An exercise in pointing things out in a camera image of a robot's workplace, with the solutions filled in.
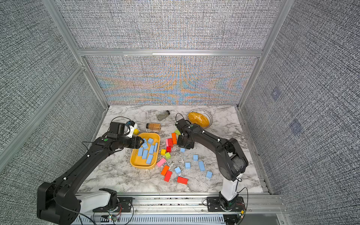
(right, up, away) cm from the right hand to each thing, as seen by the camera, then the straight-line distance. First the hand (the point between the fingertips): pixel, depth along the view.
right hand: (180, 142), depth 89 cm
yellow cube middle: (-11, -7, +3) cm, 14 cm away
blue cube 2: (+4, -14, -4) cm, 15 cm away
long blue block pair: (+1, -4, -2) cm, 5 cm away
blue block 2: (-27, -7, +3) cm, 28 cm away
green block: (-2, +6, +14) cm, 15 cm away
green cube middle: (-8, -9, 0) cm, 12 cm away
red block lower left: (-8, -19, -6) cm, 21 cm away
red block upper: (-7, -1, +6) cm, 9 cm away
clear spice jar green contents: (-14, +18, +20) cm, 30 cm away
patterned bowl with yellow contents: (+15, +16, +14) cm, 26 cm away
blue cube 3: (-2, -16, -6) cm, 17 cm away
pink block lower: (-12, -13, -1) cm, 18 cm away
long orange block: (-4, +1, +11) cm, 12 cm away
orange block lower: (-10, -16, -3) cm, 19 cm away
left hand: (-23, +3, -7) cm, 24 cm away
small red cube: (-8, -5, +3) cm, 10 cm away
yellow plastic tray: (-27, -12, -2) cm, 30 cm away
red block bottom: (+1, -21, -8) cm, 22 cm away
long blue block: (+13, -14, -2) cm, 20 cm away
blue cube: (+9, -9, -1) cm, 13 cm away
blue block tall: (-20, -11, 0) cm, 23 cm away
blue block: (-21, 0, +6) cm, 21 cm away
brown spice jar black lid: (-20, +9, +14) cm, 26 cm away
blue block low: (-23, -8, +1) cm, 24 cm away
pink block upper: (-10, -1, +5) cm, 11 cm away
